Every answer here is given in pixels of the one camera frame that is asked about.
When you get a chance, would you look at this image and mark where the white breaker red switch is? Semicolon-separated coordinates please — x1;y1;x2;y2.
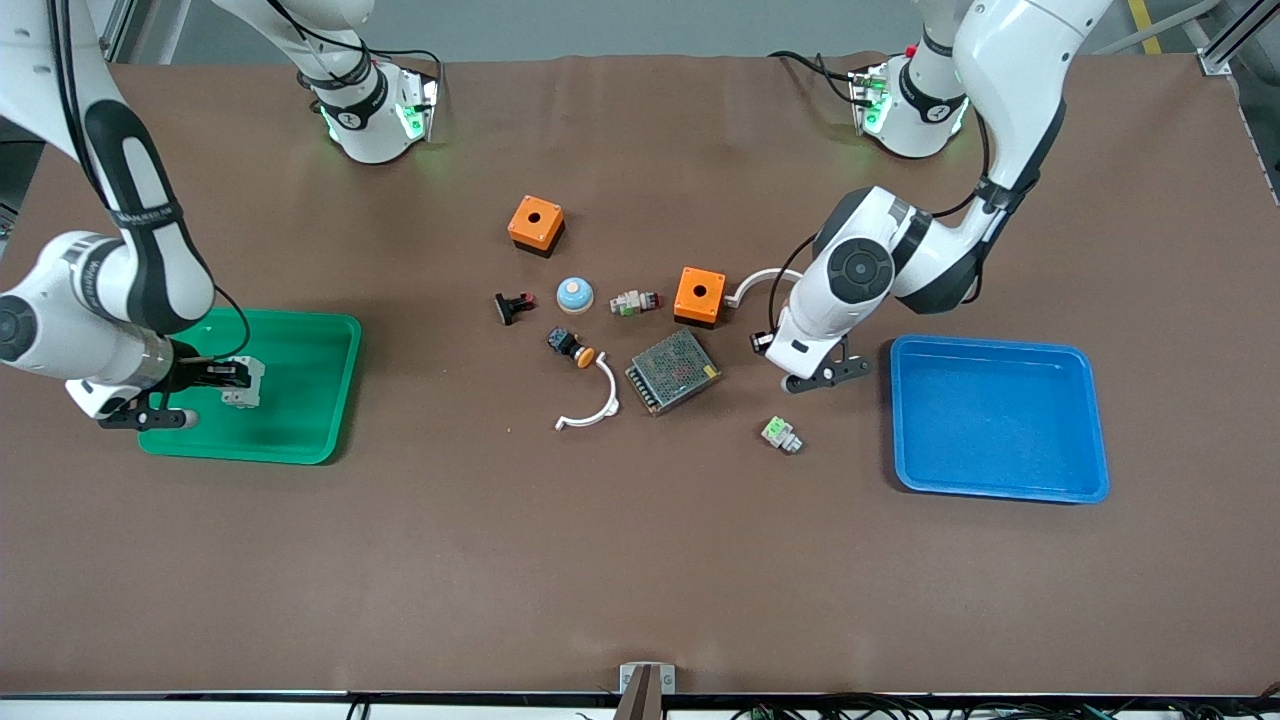
222;357;267;409

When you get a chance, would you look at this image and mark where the green plastic tray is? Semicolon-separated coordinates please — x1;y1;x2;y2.
138;308;362;466

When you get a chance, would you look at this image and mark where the white semicircular plastic clamp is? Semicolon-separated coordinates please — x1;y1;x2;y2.
724;266;804;308
555;352;621;433

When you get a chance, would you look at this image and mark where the orange button box black base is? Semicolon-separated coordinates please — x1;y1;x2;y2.
673;266;728;330

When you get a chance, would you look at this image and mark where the metal mesh power supply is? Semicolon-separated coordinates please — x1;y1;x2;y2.
625;329;723;416

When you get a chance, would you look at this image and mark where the orange button box upper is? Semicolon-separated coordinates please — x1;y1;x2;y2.
507;195;567;259

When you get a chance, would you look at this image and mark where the blue plastic tray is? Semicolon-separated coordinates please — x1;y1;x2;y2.
889;335;1111;504

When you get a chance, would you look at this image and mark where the brown table mat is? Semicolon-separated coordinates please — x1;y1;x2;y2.
0;52;1280;696

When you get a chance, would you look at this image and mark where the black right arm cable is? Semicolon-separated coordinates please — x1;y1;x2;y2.
45;0;253;363

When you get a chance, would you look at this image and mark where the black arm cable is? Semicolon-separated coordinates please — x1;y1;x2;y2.
765;100;993;336
45;0;253;363

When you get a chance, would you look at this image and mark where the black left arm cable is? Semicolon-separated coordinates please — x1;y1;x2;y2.
765;100;993;336

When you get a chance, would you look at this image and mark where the black pushbutton orange ring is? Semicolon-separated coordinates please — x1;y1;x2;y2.
547;327;597;369

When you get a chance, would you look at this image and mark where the aluminium frame profile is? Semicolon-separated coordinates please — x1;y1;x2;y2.
100;0;186;63
1195;0;1280;76

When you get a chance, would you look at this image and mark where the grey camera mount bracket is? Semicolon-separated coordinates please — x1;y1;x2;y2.
618;662;677;720

